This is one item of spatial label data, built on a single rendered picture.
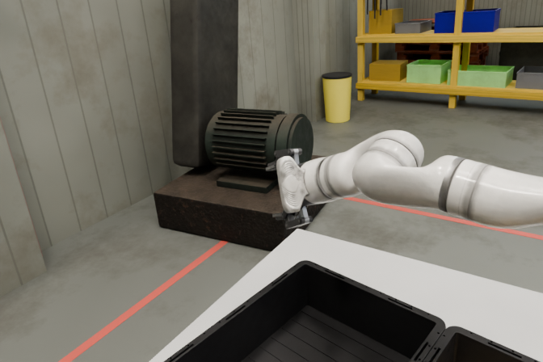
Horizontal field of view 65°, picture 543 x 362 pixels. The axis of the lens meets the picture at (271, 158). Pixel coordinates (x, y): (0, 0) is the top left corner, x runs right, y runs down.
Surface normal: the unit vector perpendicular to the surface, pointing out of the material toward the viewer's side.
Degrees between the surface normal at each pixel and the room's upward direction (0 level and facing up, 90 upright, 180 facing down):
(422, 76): 90
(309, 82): 90
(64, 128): 90
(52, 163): 90
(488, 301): 0
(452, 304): 0
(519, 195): 53
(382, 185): 102
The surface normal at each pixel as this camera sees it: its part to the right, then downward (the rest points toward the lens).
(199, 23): 0.65, 0.15
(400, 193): -0.43, 0.62
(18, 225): 0.83, 0.14
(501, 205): -0.60, 0.12
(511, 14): -0.55, 0.33
